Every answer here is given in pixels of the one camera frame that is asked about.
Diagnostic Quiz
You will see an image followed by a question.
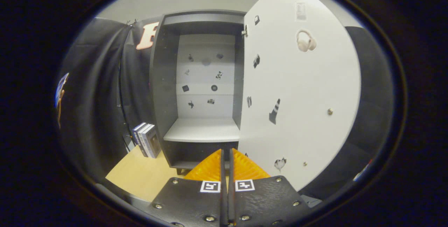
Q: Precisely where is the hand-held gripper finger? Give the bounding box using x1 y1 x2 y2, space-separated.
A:
229 148 313 227
150 148 229 227

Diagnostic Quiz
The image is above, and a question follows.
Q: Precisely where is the dark grey cabinet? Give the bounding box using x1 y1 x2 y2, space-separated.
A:
150 9 245 176

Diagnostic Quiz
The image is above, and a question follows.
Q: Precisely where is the black backdrop cloth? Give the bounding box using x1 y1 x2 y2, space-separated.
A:
56 16 395 201

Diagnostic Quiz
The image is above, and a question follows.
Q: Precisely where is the smartphone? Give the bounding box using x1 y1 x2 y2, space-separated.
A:
55 73 69 107

